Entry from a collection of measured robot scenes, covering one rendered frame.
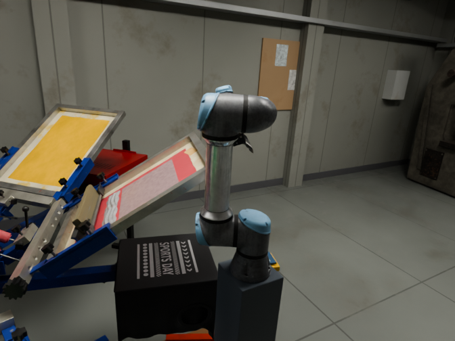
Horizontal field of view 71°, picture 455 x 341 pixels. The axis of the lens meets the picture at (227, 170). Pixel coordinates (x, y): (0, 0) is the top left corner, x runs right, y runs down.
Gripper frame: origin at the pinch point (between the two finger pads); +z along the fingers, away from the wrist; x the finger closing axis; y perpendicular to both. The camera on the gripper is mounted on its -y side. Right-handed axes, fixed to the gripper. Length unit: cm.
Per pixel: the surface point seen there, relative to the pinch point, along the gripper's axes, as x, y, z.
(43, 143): -112, -94, -17
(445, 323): 139, -8, 198
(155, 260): -55, 2, 39
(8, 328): -103, 42, 19
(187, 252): -39, -3, 44
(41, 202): -106, -35, 3
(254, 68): 118, -303, -4
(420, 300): 140, -35, 199
